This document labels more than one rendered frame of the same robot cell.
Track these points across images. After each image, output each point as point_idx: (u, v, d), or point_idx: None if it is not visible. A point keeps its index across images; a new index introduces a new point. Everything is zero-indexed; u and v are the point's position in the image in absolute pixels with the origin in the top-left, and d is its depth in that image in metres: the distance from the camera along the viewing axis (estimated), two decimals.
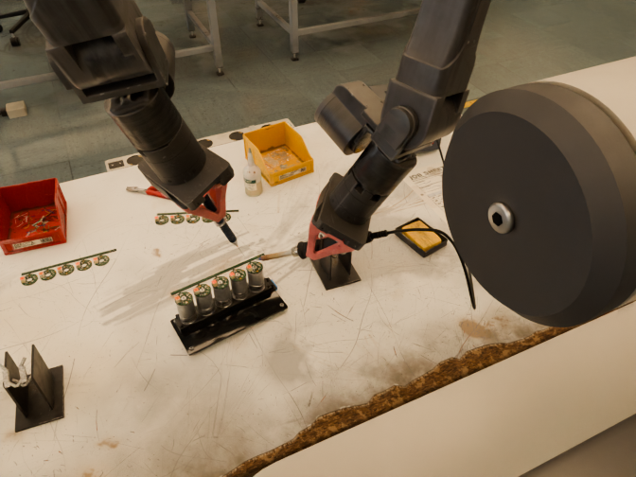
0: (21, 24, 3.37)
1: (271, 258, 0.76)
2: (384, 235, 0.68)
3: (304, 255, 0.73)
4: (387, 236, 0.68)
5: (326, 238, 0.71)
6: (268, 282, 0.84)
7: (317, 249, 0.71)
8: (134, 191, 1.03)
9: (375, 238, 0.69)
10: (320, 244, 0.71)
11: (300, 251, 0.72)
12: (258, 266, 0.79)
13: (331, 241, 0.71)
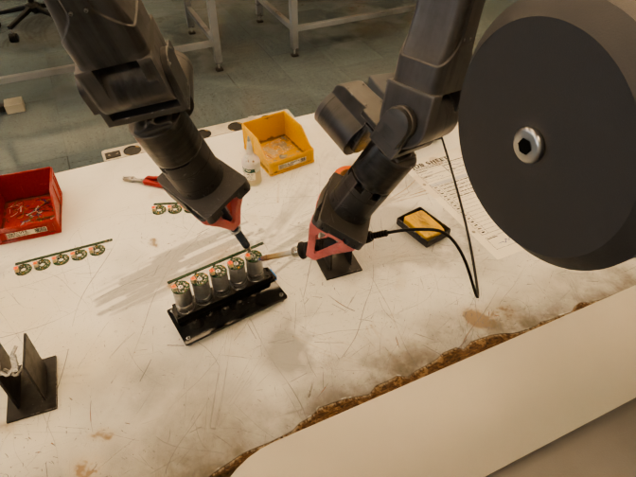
0: (19, 20, 3.35)
1: (270, 259, 0.75)
2: (384, 235, 0.68)
3: (304, 255, 0.73)
4: (387, 235, 0.68)
5: (326, 238, 0.71)
6: (267, 272, 0.82)
7: (317, 249, 0.71)
8: (131, 181, 1.01)
9: (375, 238, 0.69)
10: (320, 244, 0.71)
11: (300, 251, 0.72)
12: (257, 255, 0.77)
13: (331, 241, 0.71)
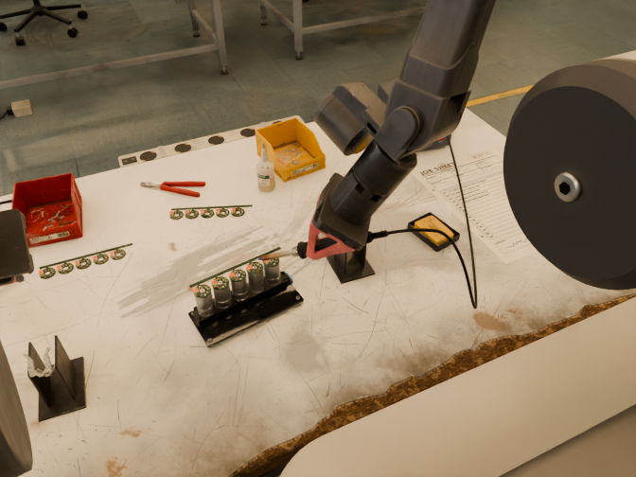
0: (26, 23, 3.38)
1: (271, 258, 0.76)
2: (384, 236, 0.68)
3: (304, 255, 0.73)
4: (387, 236, 0.68)
5: (326, 238, 0.71)
6: (283, 275, 0.85)
7: (317, 249, 0.71)
8: (148, 186, 1.04)
9: (375, 238, 0.69)
10: (320, 244, 0.71)
11: (300, 251, 0.72)
12: (275, 259, 0.80)
13: (331, 241, 0.71)
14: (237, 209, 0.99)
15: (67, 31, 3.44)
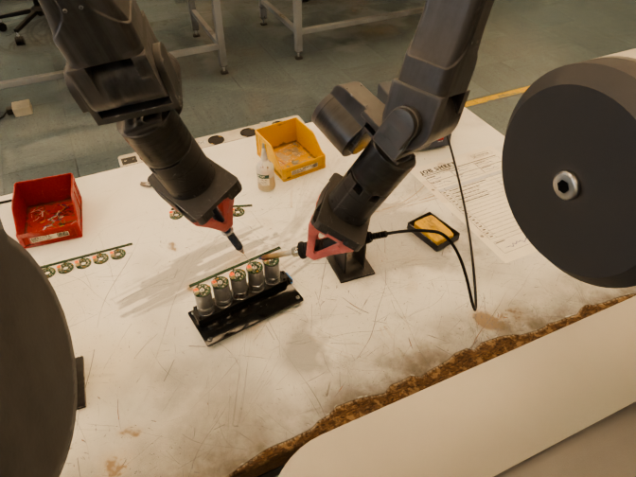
0: (26, 23, 3.38)
1: (271, 258, 0.76)
2: (383, 236, 0.68)
3: (304, 255, 0.73)
4: (387, 236, 0.68)
5: (326, 238, 0.71)
6: (283, 275, 0.85)
7: (317, 249, 0.71)
8: (148, 186, 1.04)
9: (375, 238, 0.69)
10: (320, 244, 0.71)
11: (300, 251, 0.72)
12: (274, 258, 0.80)
13: (331, 241, 0.70)
14: (237, 209, 0.99)
15: None
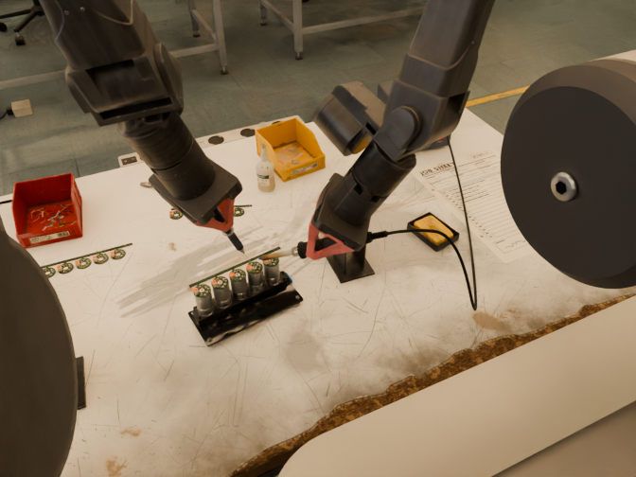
0: (26, 23, 3.38)
1: (271, 258, 0.76)
2: (383, 236, 0.68)
3: (304, 255, 0.73)
4: (387, 236, 0.68)
5: (326, 238, 0.71)
6: (283, 275, 0.85)
7: (317, 249, 0.71)
8: (148, 186, 1.04)
9: (375, 238, 0.69)
10: (320, 244, 0.71)
11: (300, 251, 0.72)
12: (274, 259, 0.80)
13: (331, 241, 0.70)
14: (237, 209, 0.99)
15: None
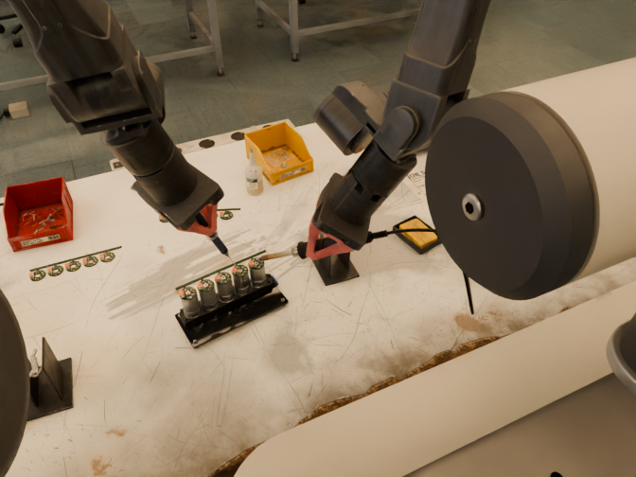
0: (23, 25, 3.40)
1: (271, 258, 0.76)
2: (384, 236, 0.68)
3: (304, 255, 0.73)
4: (387, 236, 0.68)
5: (326, 238, 0.71)
6: (269, 278, 0.86)
7: (317, 249, 0.71)
8: None
9: (375, 238, 0.69)
10: (320, 244, 0.71)
11: (300, 251, 0.72)
12: (260, 262, 0.82)
13: (331, 241, 0.71)
14: (225, 213, 1.00)
15: None
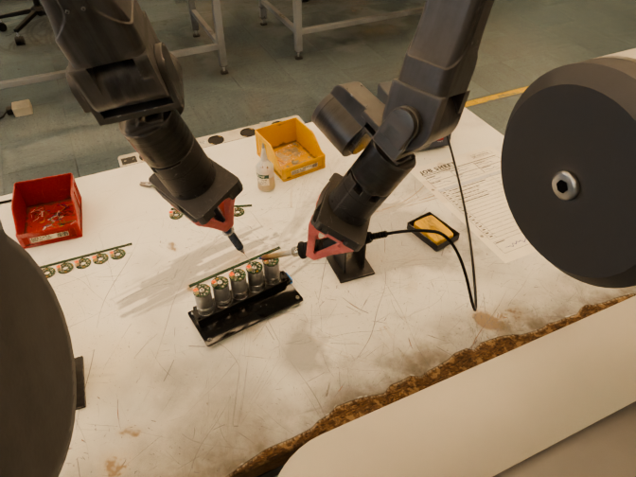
0: (26, 23, 3.38)
1: (271, 258, 0.76)
2: (383, 236, 0.68)
3: (304, 255, 0.73)
4: (387, 236, 0.68)
5: (326, 238, 0.71)
6: (283, 275, 0.85)
7: (317, 249, 0.71)
8: (148, 186, 1.04)
9: (375, 238, 0.69)
10: (320, 244, 0.71)
11: (300, 251, 0.72)
12: (274, 258, 0.80)
13: (331, 241, 0.70)
14: (237, 209, 0.99)
15: None
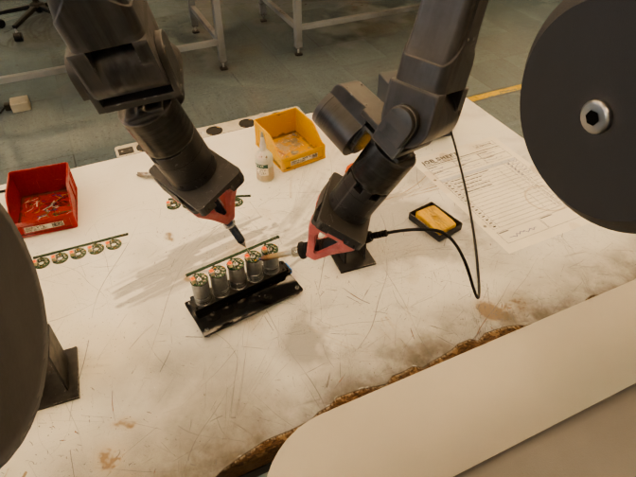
0: (24, 19, 3.36)
1: (271, 259, 0.76)
2: (384, 235, 0.68)
3: (304, 255, 0.73)
4: (387, 236, 0.68)
5: (326, 238, 0.71)
6: (282, 265, 0.83)
7: (317, 249, 0.71)
8: (145, 177, 1.02)
9: (375, 238, 0.69)
10: (320, 244, 0.71)
11: (300, 251, 0.72)
12: (273, 248, 0.79)
13: (331, 241, 0.71)
14: (235, 200, 0.97)
15: None
